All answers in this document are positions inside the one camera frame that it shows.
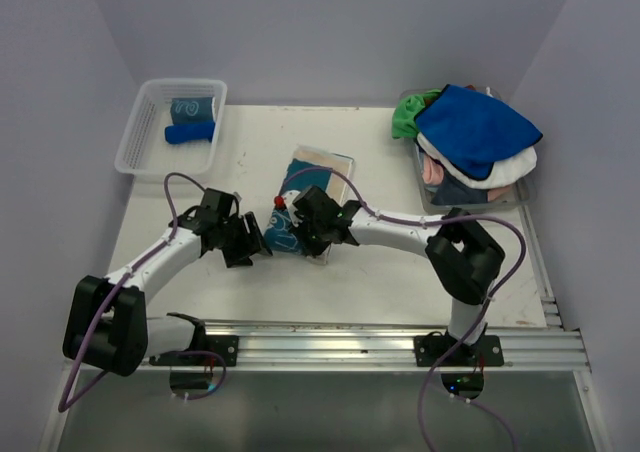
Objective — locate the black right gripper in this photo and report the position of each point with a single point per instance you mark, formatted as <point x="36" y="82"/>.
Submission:
<point x="309" y="248"/>

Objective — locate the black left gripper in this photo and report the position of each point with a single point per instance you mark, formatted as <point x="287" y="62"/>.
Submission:
<point x="251" y="242"/>

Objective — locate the teal beige cartoon towel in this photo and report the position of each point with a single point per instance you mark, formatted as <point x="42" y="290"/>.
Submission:
<point x="308" y="166"/>

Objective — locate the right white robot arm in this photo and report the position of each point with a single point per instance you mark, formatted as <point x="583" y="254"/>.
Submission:
<point x="464" y="257"/>

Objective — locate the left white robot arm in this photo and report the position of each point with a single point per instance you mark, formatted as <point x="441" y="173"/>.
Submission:
<point x="108" y="325"/>

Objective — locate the rolled blue towel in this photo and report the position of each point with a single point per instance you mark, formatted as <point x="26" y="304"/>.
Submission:
<point x="178" y="134"/>

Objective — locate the white plastic basket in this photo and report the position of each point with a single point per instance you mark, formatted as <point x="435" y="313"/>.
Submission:
<point x="143" y="151"/>

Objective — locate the rolled teal towel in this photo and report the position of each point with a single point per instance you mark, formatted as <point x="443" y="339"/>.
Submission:
<point x="192" y="110"/>

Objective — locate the green towel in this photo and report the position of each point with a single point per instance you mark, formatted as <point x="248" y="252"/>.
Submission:
<point x="403" y="123"/>

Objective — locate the blue microfiber towel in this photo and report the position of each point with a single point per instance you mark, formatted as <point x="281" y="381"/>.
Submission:
<point x="473" y="130"/>

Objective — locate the white towel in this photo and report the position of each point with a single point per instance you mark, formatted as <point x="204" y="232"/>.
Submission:
<point x="504" y="173"/>

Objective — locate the clear plastic towel bin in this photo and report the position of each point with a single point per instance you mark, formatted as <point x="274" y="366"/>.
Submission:
<point x="520" y="192"/>

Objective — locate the aluminium mounting rail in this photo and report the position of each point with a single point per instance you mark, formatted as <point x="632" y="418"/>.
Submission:
<point x="342" y="348"/>

